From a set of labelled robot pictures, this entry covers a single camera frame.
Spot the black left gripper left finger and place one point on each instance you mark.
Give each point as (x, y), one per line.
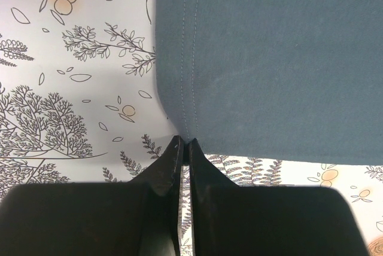
(138, 217)

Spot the blue-grey t-shirt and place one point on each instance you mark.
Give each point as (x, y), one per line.
(296, 80)

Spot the floral patterned table mat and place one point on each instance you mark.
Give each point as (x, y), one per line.
(79, 104)

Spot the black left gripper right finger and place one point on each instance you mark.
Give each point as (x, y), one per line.
(229, 219)

